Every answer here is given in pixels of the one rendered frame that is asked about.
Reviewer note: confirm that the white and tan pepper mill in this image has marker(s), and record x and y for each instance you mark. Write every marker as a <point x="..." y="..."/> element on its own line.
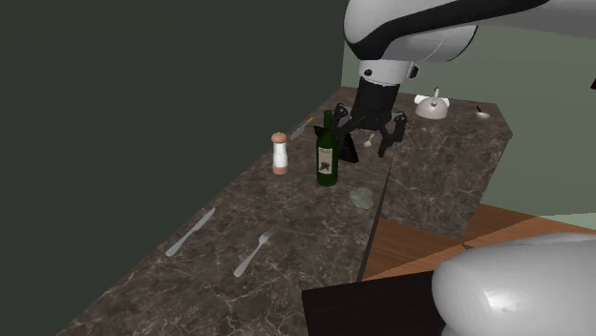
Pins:
<point x="280" y="156"/>

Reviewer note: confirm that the black wedge-shaped holder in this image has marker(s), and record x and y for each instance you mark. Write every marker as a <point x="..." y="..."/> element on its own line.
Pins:
<point x="348" y="150"/>

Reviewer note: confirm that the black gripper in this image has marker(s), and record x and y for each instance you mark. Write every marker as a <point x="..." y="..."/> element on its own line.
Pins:
<point x="375" y="103"/>

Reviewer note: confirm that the dark robot stand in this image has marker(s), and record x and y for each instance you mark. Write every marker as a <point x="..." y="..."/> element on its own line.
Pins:
<point x="368" y="307"/>

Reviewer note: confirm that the white kettle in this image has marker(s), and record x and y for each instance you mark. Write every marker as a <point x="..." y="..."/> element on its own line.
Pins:
<point x="432" y="108"/>

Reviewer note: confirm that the silver table knife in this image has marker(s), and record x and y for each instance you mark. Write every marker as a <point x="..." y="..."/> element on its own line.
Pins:
<point x="191" y="231"/>

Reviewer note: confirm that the green wine bottle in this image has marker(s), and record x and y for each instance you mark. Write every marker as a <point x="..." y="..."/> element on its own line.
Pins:
<point x="327" y="160"/>

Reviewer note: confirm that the silver fork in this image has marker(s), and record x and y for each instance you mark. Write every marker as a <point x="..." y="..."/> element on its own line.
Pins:
<point x="251" y="257"/>

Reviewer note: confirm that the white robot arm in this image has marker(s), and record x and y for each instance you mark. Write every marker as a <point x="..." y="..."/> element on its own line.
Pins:
<point x="409" y="28"/>

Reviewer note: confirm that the small white spoon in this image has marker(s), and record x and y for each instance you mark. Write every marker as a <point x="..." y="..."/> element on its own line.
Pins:
<point x="368" y="141"/>

